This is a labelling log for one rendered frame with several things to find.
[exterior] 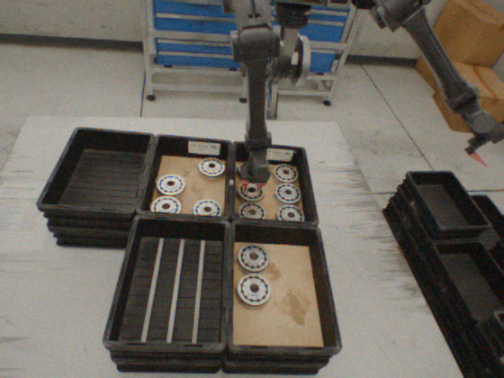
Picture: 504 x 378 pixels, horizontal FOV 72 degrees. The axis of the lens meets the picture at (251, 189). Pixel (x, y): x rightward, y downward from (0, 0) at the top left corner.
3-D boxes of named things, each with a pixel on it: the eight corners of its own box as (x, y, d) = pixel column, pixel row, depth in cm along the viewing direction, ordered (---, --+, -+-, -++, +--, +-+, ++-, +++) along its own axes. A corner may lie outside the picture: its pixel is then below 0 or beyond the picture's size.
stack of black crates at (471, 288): (400, 274, 200) (430, 242, 175) (445, 272, 206) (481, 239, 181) (434, 346, 174) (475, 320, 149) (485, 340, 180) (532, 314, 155)
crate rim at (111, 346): (135, 218, 110) (134, 213, 109) (229, 224, 114) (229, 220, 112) (102, 350, 84) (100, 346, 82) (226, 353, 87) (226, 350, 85)
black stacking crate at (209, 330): (139, 236, 117) (135, 215, 109) (226, 241, 121) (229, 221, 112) (109, 361, 91) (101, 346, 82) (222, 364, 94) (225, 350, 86)
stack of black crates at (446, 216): (373, 220, 226) (405, 170, 193) (414, 218, 232) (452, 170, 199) (400, 274, 200) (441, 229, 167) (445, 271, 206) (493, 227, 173)
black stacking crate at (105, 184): (83, 149, 141) (76, 127, 133) (157, 156, 144) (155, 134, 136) (46, 229, 114) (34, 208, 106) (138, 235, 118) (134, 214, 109)
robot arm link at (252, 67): (276, 19, 78) (229, 24, 78) (281, 36, 76) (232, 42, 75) (271, 134, 116) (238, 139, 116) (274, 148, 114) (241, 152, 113)
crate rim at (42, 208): (76, 130, 134) (75, 125, 132) (156, 138, 137) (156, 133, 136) (35, 211, 107) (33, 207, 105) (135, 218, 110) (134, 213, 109)
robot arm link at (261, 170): (270, 128, 112) (243, 131, 112) (276, 152, 105) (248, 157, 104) (270, 155, 121) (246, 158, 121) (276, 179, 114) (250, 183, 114)
